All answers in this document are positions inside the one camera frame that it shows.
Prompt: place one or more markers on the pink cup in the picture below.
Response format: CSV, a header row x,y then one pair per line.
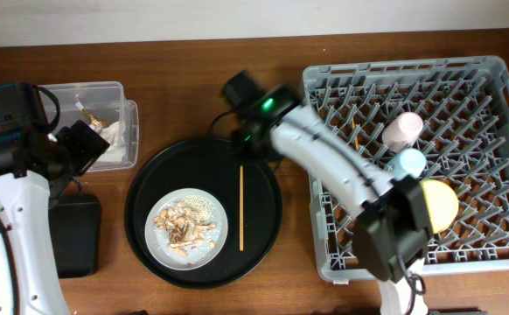
x,y
402,132

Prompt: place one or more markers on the grey plate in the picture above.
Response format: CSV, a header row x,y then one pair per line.
x,y
156,240

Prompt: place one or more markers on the yellow bowl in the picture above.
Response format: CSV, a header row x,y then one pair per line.
x,y
442,204

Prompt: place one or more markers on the waste in clear bin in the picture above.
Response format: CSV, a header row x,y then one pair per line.
x,y
96,124

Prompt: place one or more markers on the black rectangular bin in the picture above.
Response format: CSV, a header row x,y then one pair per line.
x,y
75,225

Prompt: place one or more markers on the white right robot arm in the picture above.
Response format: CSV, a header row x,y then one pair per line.
x,y
391,223

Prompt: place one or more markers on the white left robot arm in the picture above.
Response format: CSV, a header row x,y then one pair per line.
x,y
29,281

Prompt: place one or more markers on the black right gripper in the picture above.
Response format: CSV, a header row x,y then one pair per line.
x,y
239,136

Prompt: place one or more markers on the food scraps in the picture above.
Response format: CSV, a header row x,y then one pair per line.
x,y
187,222

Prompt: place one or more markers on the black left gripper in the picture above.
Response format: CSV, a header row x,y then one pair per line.
x,y
87,146

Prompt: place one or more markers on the round black tray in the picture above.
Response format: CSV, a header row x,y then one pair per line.
x,y
209,164

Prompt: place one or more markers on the wooden chopstick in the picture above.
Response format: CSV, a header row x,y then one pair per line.
x,y
355,133
241,209

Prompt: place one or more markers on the white napkin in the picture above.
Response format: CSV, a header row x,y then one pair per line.
x,y
117,147

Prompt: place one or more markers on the light blue cup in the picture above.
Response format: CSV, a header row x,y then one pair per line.
x,y
409,162

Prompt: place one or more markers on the clear plastic waste bin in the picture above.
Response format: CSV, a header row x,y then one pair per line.
x,y
106,101

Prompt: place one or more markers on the grey dishwasher rack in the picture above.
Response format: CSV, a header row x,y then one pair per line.
x,y
464,104

